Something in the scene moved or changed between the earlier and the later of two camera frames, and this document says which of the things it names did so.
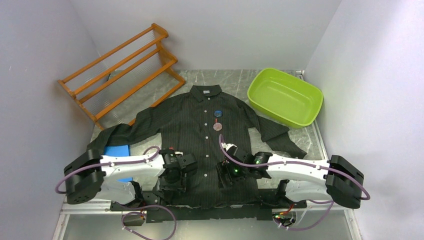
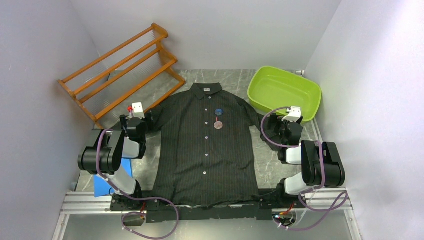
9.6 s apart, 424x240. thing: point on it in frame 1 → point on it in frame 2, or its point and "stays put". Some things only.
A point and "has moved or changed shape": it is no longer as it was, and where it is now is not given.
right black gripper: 224,167 → 273,118
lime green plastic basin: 284,98 stays put
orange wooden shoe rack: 134,76 stays put
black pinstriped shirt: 202,120 has moved or changed shape
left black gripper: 179,185 → 149,125
